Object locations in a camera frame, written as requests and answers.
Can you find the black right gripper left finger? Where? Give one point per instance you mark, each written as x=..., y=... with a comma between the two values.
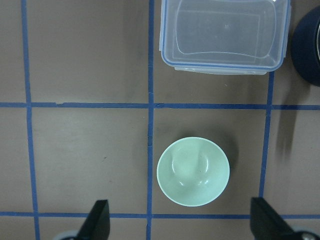
x=97, y=224

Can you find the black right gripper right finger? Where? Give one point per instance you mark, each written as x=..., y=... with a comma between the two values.
x=266, y=223

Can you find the green plastic bowl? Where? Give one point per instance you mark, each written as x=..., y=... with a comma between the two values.
x=193, y=171

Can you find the dark blue saucepan with lid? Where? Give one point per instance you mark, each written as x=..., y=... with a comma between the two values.
x=305, y=47

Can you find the clear plastic food container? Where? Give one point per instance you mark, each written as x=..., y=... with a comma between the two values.
x=224, y=37

